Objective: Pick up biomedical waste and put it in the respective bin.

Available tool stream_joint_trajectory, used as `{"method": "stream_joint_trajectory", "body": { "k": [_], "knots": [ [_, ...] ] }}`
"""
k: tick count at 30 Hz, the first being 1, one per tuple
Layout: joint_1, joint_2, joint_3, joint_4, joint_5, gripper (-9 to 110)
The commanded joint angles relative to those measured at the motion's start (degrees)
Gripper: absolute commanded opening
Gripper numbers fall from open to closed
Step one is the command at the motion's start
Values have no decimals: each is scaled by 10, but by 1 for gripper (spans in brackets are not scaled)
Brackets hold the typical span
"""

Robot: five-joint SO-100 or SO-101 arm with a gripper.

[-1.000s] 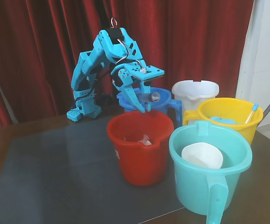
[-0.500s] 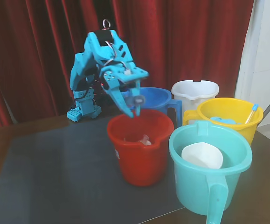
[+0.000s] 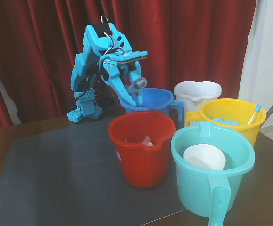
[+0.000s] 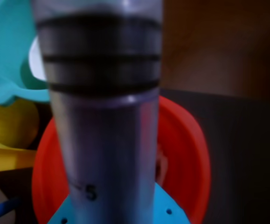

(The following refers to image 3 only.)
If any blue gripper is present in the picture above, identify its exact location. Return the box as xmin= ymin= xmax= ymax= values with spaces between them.
xmin=102 ymin=58 xmax=143 ymax=107

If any clear plastic syringe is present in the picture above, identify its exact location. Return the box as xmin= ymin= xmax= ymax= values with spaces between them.
xmin=126 ymin=76 xmax=148 ymax=95

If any clear plastic waste piece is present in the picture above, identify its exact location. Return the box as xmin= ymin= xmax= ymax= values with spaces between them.
xmin=124 ymin=135 xmax=155 ymax=148

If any blue plastic mug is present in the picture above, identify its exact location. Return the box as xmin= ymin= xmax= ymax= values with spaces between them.
xmin=119 ymin=88 xmax=185 ymax=129

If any white plastic mug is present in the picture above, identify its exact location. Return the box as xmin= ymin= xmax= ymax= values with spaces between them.
xmin=173 ymin=81 xmax=222 ymax=127

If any red curtain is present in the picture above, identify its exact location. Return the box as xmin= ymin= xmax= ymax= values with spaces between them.
xmin=0 ymin=0 xmax=258 ymax=131

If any red plastic bucket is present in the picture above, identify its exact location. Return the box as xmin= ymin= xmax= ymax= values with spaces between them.
xmin=107 ymin=110 xmax=176 ymax=188

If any blue glove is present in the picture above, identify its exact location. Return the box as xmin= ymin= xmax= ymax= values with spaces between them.
xmin=212 ymin=117 xmax=245 ymax=126

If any white cup in teal jug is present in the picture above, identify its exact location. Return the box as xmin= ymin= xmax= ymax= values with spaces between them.
xmin=182 ymin=143 xmax=226 ymax=171

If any white curtain lining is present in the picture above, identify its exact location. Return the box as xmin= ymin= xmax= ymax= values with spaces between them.
xmin=0 ymin=55 xmax=23 ymax=125

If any teal plastic mug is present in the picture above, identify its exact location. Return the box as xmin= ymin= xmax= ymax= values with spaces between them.
xmin=170 ymin=121 xmax=256 ymax=226

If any grey mat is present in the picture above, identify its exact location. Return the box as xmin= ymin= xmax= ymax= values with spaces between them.
xmin=0 ymin=119 xmax=189 ymax=226

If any blue capped sample tube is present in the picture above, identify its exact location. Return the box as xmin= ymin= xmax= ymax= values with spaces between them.
xmin=247 ymin=104 xmax=262 ymax=125

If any yellow plastic mug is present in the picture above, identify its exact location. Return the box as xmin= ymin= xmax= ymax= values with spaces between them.
xmin=184 ymin=98 xmax=267 ymax=148

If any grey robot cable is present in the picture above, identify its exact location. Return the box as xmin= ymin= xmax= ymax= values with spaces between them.
xmin=100 ymin=15 xmax=129 ymax=57

